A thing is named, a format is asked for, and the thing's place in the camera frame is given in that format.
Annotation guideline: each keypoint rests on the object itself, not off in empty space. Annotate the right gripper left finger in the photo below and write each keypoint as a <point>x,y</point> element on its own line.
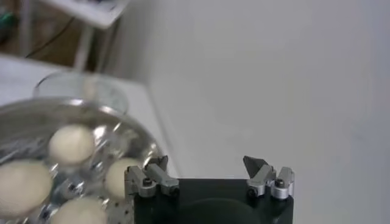
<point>150,182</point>

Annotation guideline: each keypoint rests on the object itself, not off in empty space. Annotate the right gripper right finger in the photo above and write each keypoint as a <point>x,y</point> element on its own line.
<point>268,179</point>

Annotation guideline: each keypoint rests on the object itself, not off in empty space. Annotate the white steamed baozi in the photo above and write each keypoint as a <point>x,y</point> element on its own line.
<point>22,187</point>
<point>71,144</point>
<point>80,213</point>
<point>119,179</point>

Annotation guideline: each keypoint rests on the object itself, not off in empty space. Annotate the perforated steel steamer basket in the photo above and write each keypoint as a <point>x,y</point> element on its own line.
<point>27,121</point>

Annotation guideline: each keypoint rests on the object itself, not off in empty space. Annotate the glass pot lid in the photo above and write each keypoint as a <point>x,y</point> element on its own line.
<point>106,91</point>

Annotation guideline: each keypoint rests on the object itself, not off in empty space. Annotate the white side table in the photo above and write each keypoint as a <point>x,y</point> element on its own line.
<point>100,15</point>

